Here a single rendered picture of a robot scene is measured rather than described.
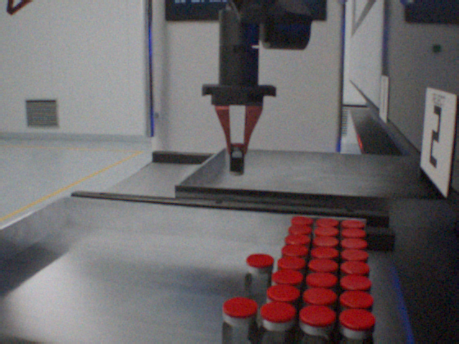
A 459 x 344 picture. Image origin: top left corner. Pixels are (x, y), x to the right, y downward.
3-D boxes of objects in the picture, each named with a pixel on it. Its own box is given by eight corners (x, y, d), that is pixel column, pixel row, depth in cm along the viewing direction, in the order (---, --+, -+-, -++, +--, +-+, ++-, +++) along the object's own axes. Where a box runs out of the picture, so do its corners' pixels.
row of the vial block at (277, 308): (312, 262, 42) (315, 216, 41) (290, 387, 25) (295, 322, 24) (289, 260, 43) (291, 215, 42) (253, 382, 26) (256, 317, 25)
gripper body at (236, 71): (276, 101, 62) (278, 46, 60) (201, 100, 61) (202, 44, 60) (270, 97, 68) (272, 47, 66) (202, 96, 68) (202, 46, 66)
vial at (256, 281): (274, 308, 34) (277, 254, 33) (270, 323, 32) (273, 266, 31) (247, 305, 35) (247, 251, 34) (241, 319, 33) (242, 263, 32)
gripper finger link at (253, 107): (261, 159, 64) (264, 91, 61) (210, 159, 63) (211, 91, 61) (257, 149, 70) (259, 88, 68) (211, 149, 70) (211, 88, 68)
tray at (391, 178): (417, 176, 75) (419, 156, 74) (453, 229, 50) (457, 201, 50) (223, 166, 82) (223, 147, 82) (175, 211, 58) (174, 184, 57)
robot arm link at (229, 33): (214, 5, 63) (225, 0, 58) (260, 7, 65) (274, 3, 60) (214, 53, 65) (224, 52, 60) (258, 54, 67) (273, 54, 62)
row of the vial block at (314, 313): (336, 264, 42) (339, 218, 41) (329, 391, 25) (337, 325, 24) (312, 262, 42) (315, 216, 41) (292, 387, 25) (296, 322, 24)
